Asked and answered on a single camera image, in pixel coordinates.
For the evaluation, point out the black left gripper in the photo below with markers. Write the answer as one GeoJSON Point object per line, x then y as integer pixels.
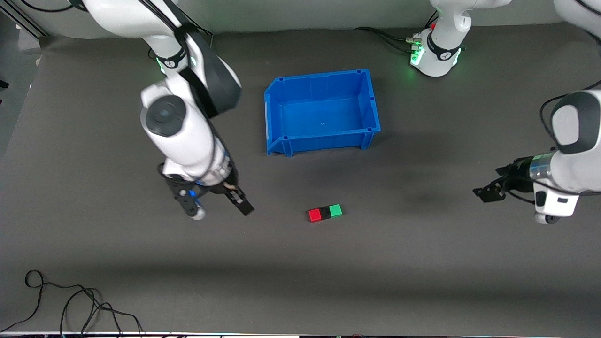
{"type": "Point", "coordinates": [518, 174]}

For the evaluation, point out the blue plastic bin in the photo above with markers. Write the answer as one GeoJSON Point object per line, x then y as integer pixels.
{"type": "Point", "coordinates": [324, 112]}

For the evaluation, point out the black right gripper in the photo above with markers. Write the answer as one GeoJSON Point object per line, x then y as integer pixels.
{"type": "Point", "coordinates": [227, 188]}

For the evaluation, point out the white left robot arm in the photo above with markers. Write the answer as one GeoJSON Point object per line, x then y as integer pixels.
{"type": "Point", "coordinates": [575, 169]}

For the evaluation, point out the red cube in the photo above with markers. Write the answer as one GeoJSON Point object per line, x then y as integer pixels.
{"type": "Point", "coordinates": [314, 215]}

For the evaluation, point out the green cube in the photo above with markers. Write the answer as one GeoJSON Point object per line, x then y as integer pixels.
{"type": "Point", "coordinates": [335, 211]}

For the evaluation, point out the dark metal frame rail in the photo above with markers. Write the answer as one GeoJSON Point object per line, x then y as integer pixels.
{"type": "Point", "coordinates": [28, 26]}

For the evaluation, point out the black cube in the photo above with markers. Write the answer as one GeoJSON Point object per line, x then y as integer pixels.
{"type": "Point", "coordinates": [326, 213]}

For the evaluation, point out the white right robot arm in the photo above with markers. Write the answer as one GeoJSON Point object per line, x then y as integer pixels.
{"type": "Point", "coordinates": [188, 136]}

